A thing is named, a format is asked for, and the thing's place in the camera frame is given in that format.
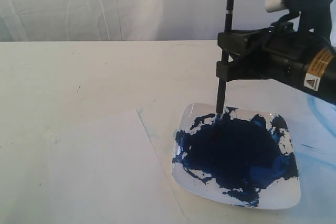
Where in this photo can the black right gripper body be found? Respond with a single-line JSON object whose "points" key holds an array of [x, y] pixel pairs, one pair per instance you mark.
{"points": [[285, 55]]}

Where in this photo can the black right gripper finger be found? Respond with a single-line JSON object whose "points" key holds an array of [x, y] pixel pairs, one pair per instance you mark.
{"points": [[249, 67], [241, 41]]}

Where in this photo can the black paintbrush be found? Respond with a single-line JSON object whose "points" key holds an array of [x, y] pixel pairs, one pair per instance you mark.
{"points": [[222, 84]]}

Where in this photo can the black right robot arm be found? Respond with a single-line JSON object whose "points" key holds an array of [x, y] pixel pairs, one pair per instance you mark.
{"points": [[323, 65]]}

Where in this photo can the white square paint plate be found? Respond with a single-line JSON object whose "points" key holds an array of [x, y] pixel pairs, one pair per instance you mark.
{"points": [[241, 157]]}

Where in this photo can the white paper sheet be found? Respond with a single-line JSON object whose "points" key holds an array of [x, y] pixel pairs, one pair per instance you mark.
{"points": [[106, 171]]}

